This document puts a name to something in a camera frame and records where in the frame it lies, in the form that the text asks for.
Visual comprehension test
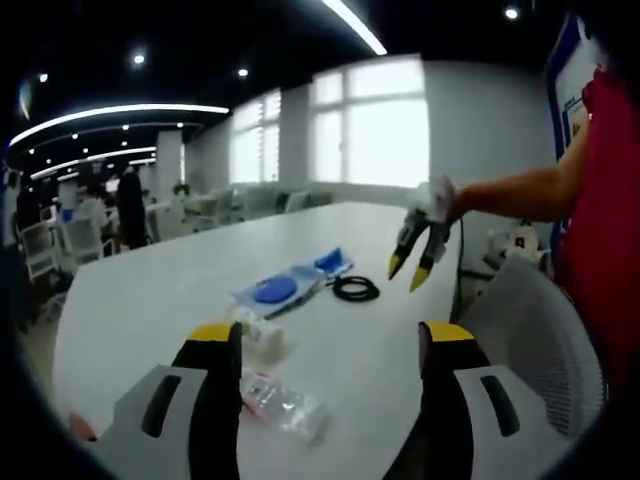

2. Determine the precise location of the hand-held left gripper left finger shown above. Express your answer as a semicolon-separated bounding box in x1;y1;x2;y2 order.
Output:
97;322;245;480

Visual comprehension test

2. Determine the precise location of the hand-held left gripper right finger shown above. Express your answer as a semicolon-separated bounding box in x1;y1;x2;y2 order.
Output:
384;320;576;480

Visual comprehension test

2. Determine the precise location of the white paper cup green print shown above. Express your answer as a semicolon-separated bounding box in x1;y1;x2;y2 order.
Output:
227;305;292;374

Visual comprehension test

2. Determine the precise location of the clear plastic bottle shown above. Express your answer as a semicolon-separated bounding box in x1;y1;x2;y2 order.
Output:
239;368;332;447

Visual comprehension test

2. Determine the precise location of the blue tissue packet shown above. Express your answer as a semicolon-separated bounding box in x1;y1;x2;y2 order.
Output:
310;246;357;277

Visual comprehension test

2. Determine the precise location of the black cable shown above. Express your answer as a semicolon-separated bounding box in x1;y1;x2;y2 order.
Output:
455;217;481;281
332;274;381;304

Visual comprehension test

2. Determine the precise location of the blue pad packet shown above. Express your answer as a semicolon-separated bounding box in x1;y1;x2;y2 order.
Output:
228;263;326;320

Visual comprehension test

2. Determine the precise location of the white tabletop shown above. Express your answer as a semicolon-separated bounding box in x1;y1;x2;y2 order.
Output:
52;201;501;480

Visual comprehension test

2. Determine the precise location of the person's left hand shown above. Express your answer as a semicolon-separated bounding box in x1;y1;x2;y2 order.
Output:
67;409;100;442

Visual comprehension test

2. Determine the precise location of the white object black mark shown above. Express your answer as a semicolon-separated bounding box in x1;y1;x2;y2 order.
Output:
482;219;549;274

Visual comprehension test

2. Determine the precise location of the large bright window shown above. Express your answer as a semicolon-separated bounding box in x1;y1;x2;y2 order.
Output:
312;62;431;189

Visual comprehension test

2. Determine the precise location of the grey mesh chair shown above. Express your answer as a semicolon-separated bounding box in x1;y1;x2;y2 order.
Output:
449;257;612;439

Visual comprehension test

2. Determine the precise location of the window with blinds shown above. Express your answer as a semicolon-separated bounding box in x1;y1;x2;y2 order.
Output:
229;89;281;186

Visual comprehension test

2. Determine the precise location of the person in red shirt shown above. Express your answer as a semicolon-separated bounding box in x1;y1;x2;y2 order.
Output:
554;69;640;401

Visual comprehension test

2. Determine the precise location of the straight ceiling light strip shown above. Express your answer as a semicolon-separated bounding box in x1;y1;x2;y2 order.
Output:
322;0;389;56

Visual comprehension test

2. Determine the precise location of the white office chair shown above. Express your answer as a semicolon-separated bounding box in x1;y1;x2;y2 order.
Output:
62;217;106;266
19;219;61;281

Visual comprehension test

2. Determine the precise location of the curved ceiling light strip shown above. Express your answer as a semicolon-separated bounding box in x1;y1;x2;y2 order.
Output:
9;103;231;149

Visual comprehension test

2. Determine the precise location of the blue wall poster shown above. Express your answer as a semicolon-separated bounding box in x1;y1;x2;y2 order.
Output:
543;12;604;164

